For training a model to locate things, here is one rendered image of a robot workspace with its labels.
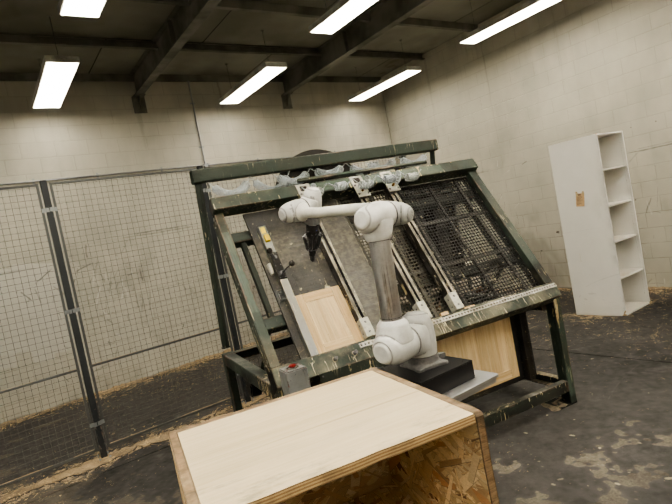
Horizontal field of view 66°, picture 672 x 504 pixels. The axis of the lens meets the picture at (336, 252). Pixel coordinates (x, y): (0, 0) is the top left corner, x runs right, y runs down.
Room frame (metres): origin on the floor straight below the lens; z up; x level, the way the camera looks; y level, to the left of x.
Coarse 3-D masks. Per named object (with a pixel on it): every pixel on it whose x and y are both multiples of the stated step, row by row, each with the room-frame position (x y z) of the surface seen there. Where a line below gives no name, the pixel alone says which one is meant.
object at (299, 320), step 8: (264, 240) 3.32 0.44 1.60; (272, 248) 3.29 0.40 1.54; (272, 264) 3.24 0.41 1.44; (280, 280) 3.16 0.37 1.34; (288, 288) 3.14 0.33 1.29; (288, 296) 3.11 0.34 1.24; (288, 304) 3.10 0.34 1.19; (296, 304) 3.09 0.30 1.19; (296, 312) 3.05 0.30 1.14; (296, 320) 3.02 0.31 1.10; (304, 320) 3.03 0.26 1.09; (304, 328) 3.00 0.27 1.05; (304, 336) 2.97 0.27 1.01; (304, 344) 2.97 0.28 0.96; (312, 344) 2.95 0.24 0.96; (312, 352) 2.92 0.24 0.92
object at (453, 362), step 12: (456, 360) 2.51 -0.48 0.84; (468, 360) 2.47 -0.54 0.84; (396, 372) 2.49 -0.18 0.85; (408, 372) 2.45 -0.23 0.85; (432, 372) 2.39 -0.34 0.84; (444, 372) 2.36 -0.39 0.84; (456, 372) 2.41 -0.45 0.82; (468, 372) 2.45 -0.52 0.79; (420, 384) 2.27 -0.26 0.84; (432, 384) 2.31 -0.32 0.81; (444, 384) 2.35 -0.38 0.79; (456, 384) 2.40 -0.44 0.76
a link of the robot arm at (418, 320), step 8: (408, 312) 2.52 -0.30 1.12; (416, 312) 2.49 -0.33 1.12; (424, 312) 2.51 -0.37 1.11; (408, 320) 2.47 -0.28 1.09; (416, 320) 2.45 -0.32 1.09; (424, 320) 2.46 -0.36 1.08; (416, 328) 2.43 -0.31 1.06; (424, 328) 2.44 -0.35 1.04; (432, 328) 2.48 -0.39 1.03; (424, 336) 2.43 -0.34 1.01; (432, 336) 2.47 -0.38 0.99; (424, 344) 2.42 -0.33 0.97; (432, 344) 2.47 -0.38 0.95; (424, 352) 2.44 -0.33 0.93; (432, 352) 2.46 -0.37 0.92
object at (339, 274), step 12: (300, 192) 3.55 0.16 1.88; (324, 228) 3.46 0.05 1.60; (324, 240) 3.40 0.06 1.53; (324, 252) 3.38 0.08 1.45; (336, 264) 3.34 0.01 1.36; (336, 276) 3.28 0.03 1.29; (348, 288) 3.24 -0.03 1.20; (348, 300) 3.18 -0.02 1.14; (360, 312) 3.15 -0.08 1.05; (360, 324) 3.09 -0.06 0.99; (372, 336) 3.07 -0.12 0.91
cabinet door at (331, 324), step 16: (336, 288) 3.25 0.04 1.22; (304, 304) 3.13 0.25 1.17; (320, 304) 3.16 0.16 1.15; (336, 304) 3.18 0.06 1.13; (320, 320) 3.09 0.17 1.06; (336, 320) 3.12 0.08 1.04; (352, 320) 3.14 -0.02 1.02; (320, 336) 3.02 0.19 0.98; (336, 336) 3.05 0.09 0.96; (352, 336) 3.07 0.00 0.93; (320, 352) 2.96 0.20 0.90
